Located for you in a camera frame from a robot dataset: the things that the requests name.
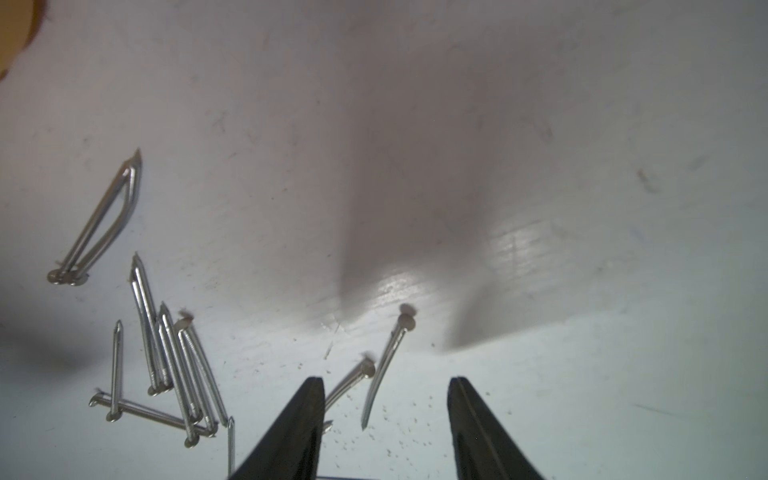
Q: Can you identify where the steel nail long diagonal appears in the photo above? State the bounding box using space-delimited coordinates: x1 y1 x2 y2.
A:
361 313 416 431

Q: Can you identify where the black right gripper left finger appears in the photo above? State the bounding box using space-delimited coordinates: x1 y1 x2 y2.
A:
231 377 325 480

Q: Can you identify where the steel nail pile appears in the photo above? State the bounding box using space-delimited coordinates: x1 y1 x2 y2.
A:
47 150 236 476

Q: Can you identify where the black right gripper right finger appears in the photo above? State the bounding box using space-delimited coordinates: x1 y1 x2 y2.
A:
447 377 543 480

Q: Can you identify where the yellow plastic storage box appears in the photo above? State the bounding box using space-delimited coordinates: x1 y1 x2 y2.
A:
0 0 47 79

